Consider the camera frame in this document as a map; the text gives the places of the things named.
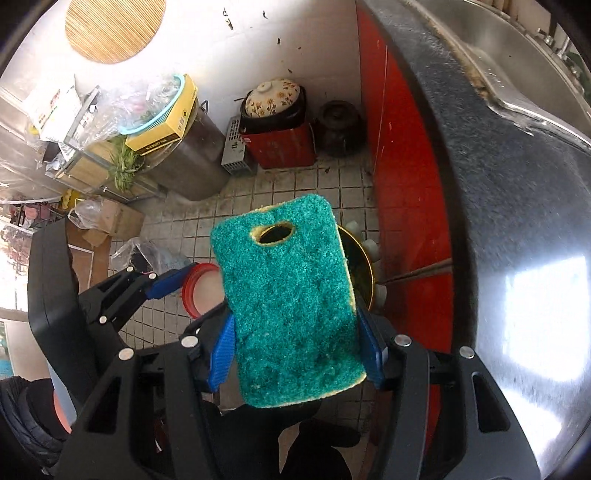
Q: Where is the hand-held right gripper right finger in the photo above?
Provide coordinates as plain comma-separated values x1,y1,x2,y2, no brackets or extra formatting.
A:
358,307,541,480

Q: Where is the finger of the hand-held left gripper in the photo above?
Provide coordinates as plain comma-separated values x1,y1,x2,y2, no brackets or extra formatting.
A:
78,263,197,330

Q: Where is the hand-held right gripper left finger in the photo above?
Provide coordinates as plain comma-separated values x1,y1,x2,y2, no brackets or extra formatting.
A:
55,300,238,480

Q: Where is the red plastic lid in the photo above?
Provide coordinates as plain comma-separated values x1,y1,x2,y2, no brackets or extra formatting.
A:
181,263,227,319

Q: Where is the dark round bin gold rim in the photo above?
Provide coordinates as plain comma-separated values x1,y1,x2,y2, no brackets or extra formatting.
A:
339,224,389,310

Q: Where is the green scouring sponge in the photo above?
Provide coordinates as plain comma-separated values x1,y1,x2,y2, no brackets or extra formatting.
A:
210,195,368,409

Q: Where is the person's left forearm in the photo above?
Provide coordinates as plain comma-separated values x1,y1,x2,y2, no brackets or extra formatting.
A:
0,376,79,455

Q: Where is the dark plastic bag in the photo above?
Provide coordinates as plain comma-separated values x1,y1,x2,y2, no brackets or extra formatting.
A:
111,236,190,278

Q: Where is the brown cardboard box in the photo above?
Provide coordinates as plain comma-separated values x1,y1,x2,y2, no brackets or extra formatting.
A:
81,198,145,247

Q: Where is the clear plastic bag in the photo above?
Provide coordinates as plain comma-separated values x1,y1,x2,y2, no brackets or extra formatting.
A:
68,196,116,229
78,76,181,139

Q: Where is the dark thin stick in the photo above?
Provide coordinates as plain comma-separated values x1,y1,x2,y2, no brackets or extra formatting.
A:
381,258,453,283

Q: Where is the person's dark clothing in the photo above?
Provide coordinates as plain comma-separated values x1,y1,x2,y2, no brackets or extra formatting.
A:
217,401,363,480

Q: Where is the wooden crate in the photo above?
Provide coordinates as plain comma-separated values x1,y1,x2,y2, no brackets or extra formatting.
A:
60,138,153,204

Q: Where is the green leafy plant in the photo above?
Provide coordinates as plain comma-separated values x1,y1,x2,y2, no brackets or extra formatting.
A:
107,138,145,192

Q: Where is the large steel stockpot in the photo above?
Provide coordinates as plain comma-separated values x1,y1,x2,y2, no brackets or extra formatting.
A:
148,99,229,201

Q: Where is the grey vented metal box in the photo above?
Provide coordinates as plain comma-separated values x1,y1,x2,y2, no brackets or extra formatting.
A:
221,116,257,176

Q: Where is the teal plastic basket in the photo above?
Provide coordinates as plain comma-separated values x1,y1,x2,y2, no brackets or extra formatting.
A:
117,74,188,136

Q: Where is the yellow cardboard box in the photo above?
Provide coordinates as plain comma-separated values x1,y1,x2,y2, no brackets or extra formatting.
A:
124,74,199,152

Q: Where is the red cabinet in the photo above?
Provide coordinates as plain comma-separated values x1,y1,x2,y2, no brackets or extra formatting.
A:
355,0,455,462

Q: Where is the red square box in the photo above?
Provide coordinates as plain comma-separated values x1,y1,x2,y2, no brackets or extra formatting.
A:
240,122,318,170

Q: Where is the cream floral ceramic pot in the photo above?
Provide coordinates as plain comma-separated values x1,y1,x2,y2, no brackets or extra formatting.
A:
244,79,303,118

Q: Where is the black clay kettle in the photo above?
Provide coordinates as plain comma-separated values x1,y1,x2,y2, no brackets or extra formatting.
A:
315,100,364,158

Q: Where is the round bamboo mat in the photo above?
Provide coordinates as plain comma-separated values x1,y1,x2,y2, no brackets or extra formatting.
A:
65,0,167,64

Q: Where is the stainless steel sink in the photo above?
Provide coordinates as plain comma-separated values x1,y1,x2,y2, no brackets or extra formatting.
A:
406,0,591,153

